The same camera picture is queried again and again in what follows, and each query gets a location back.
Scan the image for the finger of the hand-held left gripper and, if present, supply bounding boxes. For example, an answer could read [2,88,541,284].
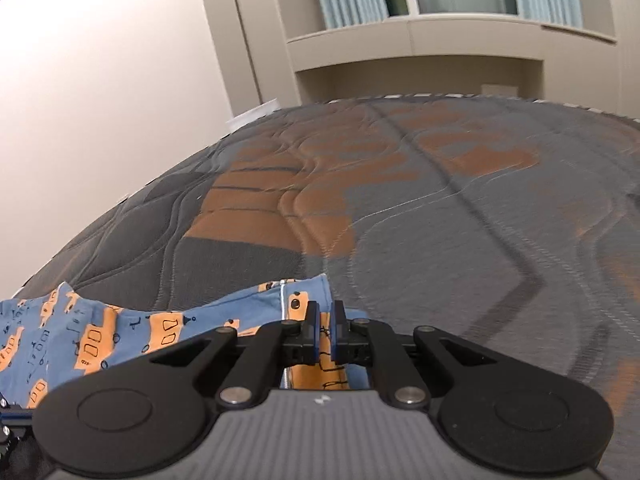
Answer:
[0,394,36,461]

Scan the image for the beige bay window ledge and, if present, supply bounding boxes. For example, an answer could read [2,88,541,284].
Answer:
[285,12,619,75]

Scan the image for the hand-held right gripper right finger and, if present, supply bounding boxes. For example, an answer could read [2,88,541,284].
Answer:
[330,300,502,410]

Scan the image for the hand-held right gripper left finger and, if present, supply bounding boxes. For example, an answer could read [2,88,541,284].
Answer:
[149,301,321,409]

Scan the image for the grey and orange quilted mattress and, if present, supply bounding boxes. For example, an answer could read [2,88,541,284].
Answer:
[10,92,640,480]

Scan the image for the blue pants with orange print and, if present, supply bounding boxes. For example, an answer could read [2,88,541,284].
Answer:
[0,273,373,411]

